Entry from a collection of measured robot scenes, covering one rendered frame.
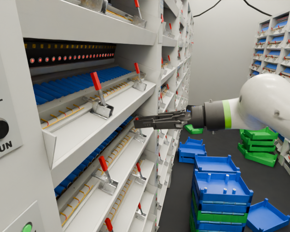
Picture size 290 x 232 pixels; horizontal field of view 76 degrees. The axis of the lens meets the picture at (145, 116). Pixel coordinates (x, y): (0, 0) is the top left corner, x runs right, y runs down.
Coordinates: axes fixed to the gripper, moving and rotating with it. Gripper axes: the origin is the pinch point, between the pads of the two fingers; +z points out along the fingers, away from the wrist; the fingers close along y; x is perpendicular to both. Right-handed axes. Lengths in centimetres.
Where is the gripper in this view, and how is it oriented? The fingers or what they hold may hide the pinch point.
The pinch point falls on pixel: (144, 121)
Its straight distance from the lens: 67.0
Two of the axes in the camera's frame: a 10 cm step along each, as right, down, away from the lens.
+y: 2.7, -3.3, 9.1
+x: -1.9, -9.4, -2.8
